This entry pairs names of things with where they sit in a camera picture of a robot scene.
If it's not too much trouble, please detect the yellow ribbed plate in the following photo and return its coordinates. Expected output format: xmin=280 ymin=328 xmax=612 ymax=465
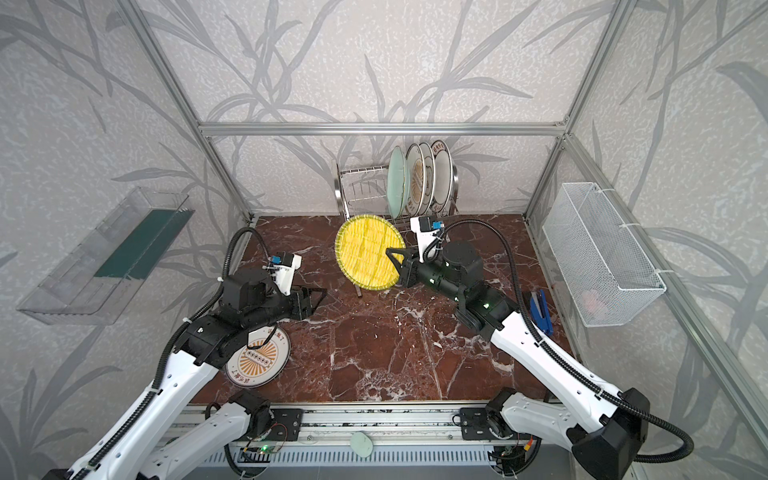
xmin=334 ymin=214 xmax=405 ymax=291

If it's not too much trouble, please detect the orange sunburst plate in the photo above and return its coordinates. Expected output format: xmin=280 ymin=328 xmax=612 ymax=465
xmin=224 ymin=326 xmax=291 ymax=388
xmin=406 ymin=143 xmax=427 ymax=217

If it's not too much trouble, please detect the light green flower plate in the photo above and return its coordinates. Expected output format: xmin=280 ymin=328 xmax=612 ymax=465
xmin=386 ymin=147 xmax=410 ymax=219

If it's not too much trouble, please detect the white plate black quatrefoil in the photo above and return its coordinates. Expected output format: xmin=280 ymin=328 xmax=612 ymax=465
xmin=419 ymin=142 xmax=435 ymax=215

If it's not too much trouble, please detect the white plate green text rim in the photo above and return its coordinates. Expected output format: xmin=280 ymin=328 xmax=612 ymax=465
xmin=431 ymin=140 xmax=454 ymax=214

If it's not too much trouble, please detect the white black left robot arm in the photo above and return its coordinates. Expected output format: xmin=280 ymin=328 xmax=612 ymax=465
xmin=45 ymin=226 xmax=327 ymax=479

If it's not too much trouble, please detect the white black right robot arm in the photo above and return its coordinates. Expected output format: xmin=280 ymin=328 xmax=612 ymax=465
xmin=381 ymin=222 xmax=695 ymax=479

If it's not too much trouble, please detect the blue clip tool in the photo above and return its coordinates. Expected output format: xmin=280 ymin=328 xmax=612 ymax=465
xmin=523 ymin=290 xmax=554 ymax=337

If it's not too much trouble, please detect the pale green oval puck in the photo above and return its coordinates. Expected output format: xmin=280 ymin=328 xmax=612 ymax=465
xmin=349 ymin=432 xmax=374 ymax=459

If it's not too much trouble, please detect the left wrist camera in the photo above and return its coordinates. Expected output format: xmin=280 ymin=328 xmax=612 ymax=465
xmin=265 ymin=252 xmax=302 ymax=296

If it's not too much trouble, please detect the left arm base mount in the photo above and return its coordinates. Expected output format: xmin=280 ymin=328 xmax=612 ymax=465
xmin=249 ymin=408 xmax=304 ymax=442

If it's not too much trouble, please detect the white wire mesh basket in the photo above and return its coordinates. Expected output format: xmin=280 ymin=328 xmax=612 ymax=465
xmin=543 ymin=182 xmax=666 ymax=328

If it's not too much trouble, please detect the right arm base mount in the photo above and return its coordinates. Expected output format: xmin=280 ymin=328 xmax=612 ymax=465
xmin=452 ymin=407 xmax=516 ymax=441

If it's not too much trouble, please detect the clear plastic wall shelf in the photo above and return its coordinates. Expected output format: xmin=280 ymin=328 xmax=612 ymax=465
xmin=17 ymin=187 xmax=194 ymax=326

